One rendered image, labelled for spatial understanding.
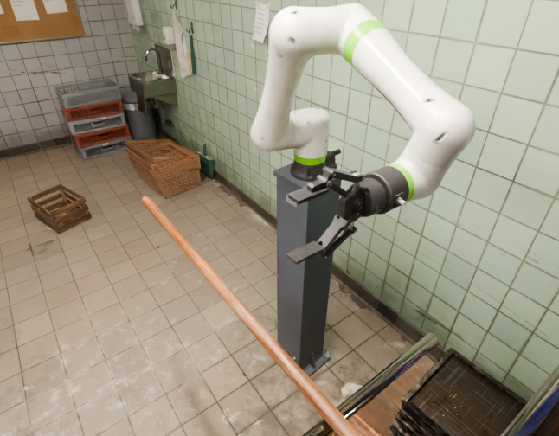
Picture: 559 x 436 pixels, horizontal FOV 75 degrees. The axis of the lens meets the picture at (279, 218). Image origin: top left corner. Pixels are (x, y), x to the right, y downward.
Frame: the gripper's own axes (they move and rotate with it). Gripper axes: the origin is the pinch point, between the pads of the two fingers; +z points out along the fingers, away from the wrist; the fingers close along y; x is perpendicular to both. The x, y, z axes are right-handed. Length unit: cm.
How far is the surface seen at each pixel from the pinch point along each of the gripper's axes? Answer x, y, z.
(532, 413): -41.2, 5.3, -4.4
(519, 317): -17, 89, -115
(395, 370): -19.7, 31.0, -12.2
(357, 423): -10, 76, -18
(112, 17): 465, 15, -95
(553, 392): -41.5, 5.3, -9.3
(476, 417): -32, 68, -43
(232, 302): 14.9, 28.1, 7.3
